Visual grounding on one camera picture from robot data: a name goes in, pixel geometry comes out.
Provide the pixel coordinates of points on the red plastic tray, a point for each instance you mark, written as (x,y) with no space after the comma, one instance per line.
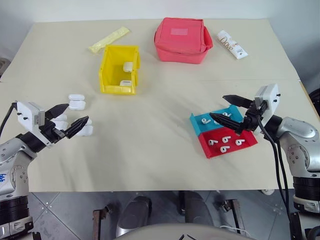
(240,150)

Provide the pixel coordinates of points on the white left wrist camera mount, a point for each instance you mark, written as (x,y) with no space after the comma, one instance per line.
(28,113)

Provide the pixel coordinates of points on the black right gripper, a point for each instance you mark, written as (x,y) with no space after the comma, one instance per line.
(251,118)

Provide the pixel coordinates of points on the rusty metal bracket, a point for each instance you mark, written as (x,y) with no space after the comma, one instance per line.
(97,223)
(234,210)

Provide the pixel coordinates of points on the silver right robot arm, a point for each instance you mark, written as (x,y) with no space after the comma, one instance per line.
(297,140)

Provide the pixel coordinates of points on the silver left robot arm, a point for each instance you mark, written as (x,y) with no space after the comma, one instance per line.
(15,160)

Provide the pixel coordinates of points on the white caster foot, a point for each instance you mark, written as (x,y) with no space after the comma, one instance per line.
(268,192)

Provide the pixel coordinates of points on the blue plastic tray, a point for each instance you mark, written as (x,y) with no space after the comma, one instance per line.
(197,125)

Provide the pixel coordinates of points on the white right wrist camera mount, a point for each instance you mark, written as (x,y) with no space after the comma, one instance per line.
(268,98)

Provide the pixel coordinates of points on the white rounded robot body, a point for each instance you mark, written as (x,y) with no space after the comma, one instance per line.
(175,232)

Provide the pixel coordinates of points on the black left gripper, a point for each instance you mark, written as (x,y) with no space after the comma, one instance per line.
(51,131)

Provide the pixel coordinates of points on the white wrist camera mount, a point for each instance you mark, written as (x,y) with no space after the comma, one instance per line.
(268,98)
(28,113)

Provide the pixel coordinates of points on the yellow plastic bin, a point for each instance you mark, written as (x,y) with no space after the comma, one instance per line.
(110,65)

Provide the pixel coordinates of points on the white Dove packet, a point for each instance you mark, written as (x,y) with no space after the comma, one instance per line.
(231,44)

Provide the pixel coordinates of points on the pale yellow snack packet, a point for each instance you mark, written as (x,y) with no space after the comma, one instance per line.
(110,39)

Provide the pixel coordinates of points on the red fabric pouch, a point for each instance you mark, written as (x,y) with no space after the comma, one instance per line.
(182,45)

